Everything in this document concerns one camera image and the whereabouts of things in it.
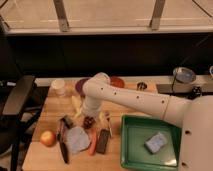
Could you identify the black handled knife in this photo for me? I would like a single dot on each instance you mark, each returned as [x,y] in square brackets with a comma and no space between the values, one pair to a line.
[63,146]

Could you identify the grey-blue cloth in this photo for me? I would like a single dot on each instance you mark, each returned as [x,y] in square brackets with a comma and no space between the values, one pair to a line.
[77,140]

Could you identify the purple bowl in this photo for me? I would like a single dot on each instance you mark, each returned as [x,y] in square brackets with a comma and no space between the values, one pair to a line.
[79,86]

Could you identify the banana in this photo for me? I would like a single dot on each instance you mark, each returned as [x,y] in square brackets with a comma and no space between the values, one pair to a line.
[76,103]

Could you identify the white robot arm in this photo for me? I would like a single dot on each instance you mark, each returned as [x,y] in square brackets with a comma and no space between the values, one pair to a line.
[194,117]

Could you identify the green tray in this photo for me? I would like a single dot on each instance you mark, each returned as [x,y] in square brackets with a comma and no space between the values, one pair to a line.
[136,131]

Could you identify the orange bowl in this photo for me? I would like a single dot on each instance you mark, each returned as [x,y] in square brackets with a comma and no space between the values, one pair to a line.
[117,82]

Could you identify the metal bowl on scale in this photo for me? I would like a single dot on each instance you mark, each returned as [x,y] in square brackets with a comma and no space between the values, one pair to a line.
[184,75]

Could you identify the red yellow apple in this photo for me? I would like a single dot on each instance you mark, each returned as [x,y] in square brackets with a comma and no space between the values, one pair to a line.
[48,138]

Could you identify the bunch of dark grapes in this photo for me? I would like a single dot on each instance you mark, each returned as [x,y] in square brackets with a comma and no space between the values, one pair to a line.
[88,122]

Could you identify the blue sponge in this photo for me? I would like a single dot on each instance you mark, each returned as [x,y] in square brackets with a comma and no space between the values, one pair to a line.
[156,142]

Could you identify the black office chair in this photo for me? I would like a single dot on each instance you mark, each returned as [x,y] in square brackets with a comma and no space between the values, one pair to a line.
[16,118]

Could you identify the small black brush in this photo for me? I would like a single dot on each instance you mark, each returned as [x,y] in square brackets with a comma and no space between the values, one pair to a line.
[67,121]

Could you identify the black rectangular block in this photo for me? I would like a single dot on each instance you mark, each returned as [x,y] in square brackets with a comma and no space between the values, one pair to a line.
[102,141]

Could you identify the metal fork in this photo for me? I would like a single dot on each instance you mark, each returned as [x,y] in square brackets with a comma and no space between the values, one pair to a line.
[108,118]

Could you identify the white cup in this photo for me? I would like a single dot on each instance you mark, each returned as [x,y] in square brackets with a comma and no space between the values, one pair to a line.
[58,85]

